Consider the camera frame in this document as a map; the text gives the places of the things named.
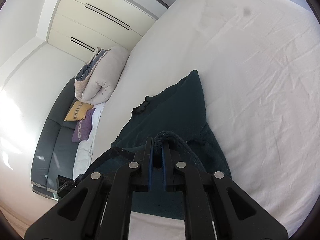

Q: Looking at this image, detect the dark green knit sweater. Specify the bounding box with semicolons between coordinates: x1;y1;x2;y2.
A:
87;69;232;221

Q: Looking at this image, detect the white pillow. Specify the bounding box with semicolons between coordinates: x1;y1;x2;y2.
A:
73;103;105;179

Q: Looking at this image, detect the purple patterned cushion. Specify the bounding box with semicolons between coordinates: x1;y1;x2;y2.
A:
72;108;95;142

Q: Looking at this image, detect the dark grey upholstered headboard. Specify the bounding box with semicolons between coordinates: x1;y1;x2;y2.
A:
30;78;78;199

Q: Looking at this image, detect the yellow patterned cushion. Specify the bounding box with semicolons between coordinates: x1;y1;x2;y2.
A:
64;101;93;121

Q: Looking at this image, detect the rolled beige duvet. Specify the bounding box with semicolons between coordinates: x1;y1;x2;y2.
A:
74;46;130;105

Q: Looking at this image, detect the white bed sheet mattress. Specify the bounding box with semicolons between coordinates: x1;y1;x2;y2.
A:
93;0;319;235

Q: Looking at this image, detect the cream wardrobe with black handles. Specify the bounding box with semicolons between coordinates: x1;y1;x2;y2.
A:
48;0;158;62

